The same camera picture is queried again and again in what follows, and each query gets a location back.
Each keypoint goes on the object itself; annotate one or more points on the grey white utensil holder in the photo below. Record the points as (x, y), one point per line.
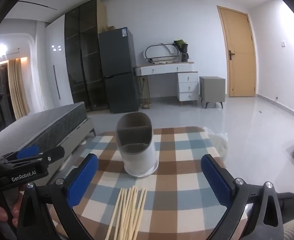
(139, 160)

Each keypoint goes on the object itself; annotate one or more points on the dark grey fridge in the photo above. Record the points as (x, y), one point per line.
(119, 62)

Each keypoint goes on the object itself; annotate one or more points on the white vanity desk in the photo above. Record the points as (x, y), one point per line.
(167, 68)

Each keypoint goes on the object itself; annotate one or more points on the checkered tablecloth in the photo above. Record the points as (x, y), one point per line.
(177, 170)

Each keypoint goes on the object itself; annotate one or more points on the cardboard box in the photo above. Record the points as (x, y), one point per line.
(110, 28)

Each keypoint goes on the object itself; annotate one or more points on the beige curtain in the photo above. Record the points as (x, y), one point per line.
(18, 90)

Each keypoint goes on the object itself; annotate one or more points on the clear bubble wrap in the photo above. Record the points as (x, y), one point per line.
(219, 142)

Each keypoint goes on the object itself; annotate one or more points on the dark glass cabinet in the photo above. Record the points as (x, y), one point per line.
(84, 55)

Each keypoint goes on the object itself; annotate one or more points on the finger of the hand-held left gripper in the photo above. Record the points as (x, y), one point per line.
(28, 152)
(54, 153)

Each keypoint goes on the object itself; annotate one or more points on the oval vanity mirror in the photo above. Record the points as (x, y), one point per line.
(162, 52)

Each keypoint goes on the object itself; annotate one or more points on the dark grey quilted mattress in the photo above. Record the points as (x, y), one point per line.
(44, 127)

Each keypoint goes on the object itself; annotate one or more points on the wooden door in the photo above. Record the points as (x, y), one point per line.
(239, 42)

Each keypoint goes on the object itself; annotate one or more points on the gold metal stool frame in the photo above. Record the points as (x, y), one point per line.
(145, 105)

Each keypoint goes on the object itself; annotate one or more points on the bundle of wooden chopsticks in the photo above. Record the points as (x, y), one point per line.
(127, 212)

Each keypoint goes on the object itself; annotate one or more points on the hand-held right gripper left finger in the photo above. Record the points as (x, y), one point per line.
(83, 177)

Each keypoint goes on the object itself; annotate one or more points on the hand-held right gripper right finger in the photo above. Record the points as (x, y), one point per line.
(215, 180)

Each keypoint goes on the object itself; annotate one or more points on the grey nightstand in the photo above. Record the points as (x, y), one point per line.
(212, 90)

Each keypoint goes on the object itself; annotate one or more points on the white wardrobe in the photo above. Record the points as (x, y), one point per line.
(59, 67)

